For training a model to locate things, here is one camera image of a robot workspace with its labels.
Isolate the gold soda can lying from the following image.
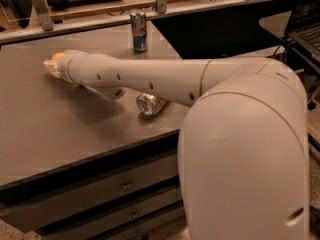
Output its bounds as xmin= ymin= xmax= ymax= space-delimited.
xmin=136 ymin=93 xmax=167 ymax=116

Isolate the blue silver redbull can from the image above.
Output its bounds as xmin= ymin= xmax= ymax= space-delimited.
xmin=130 ymin=10 xmax=147 ymax=53

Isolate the grey drawer cabinet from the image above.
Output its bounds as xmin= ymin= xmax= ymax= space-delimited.
xmin=0 ymin=26 xmax=187 ymax=240

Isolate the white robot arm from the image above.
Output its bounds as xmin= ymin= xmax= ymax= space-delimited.
xmin=44 ymin=51 xmax=310 ymax=240

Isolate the metal railing frame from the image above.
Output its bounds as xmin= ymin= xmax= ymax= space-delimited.
xmin=0 ymin=0 xmax=301 ymax=45

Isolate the orange fruit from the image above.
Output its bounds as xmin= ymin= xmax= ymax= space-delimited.
xmin=51 ymin=53 xmax=65 ymax=60

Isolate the black laptop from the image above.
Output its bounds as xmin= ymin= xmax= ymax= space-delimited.
xmin=285 ymin=0 xmax=320 ymax=62

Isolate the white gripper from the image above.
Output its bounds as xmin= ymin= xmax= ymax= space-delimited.
xmin=43 ymin=49 xmax=88 ymax=84

